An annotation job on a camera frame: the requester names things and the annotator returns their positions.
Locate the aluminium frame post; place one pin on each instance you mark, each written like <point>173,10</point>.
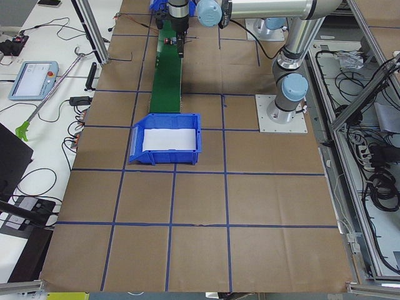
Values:
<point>87,19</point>

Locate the black power adapter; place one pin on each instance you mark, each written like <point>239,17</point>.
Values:
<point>80,100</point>

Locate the blue bin right side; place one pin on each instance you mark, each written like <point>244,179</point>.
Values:
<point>156,5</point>

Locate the teach pendant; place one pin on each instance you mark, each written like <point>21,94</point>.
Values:
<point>34,80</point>

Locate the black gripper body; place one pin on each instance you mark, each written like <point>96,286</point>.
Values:
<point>179,24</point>

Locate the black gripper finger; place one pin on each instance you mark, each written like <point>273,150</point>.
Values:
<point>180,45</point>

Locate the blue bin left side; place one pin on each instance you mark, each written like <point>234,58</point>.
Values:
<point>165,121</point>

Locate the blue bin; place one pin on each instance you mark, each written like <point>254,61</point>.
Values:
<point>165,121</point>
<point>156,5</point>

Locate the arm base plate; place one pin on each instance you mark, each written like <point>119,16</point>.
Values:
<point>272,120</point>
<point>269,29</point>

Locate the green conveyor belt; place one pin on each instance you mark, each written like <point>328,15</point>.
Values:
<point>166,88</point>

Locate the green handled reacher grabber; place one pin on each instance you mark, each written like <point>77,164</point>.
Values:
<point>22,129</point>

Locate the white foam pad left bin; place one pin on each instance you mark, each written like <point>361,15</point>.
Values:
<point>169,139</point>

